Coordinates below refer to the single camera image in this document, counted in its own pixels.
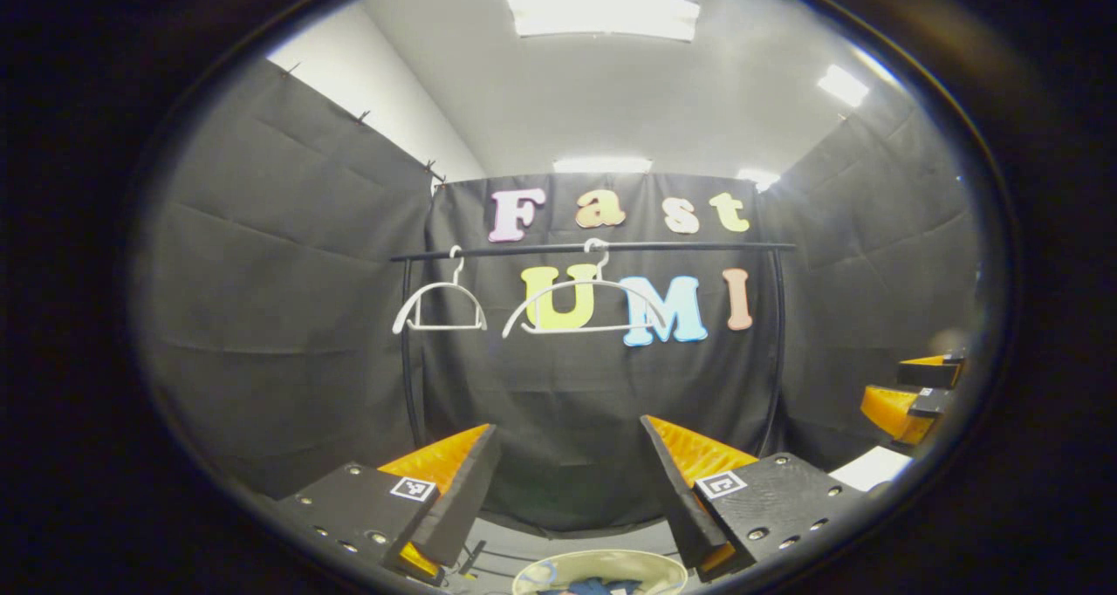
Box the white plastic hanger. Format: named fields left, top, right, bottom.
left=391, top=245, right=490, bottom=336
left=502, top=237, right=671, bottom=340

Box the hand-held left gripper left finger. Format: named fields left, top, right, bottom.
left=275, top=422, right=503, bottom=585

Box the black metal clothes rack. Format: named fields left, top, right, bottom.
left=388, top=240, right=797, bottom=577

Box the large ceiling light panel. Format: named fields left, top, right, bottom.
left=506, top=0, right=702, bottom=43

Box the blue corduroy jacket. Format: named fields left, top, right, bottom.
left=532, top=576, right=647, bottom=595

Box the white flat board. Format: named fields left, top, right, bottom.
left=827, top=445, right=913, bottom=493

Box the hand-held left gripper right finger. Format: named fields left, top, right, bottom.
left=640, top=414, right=874, bottom=583

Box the long ceiling light panel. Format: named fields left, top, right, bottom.
left=552, top=156, right=654, bottom=174

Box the beige round laundry hamper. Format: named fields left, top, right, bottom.
left=511, top=549, right=690, bottom=595

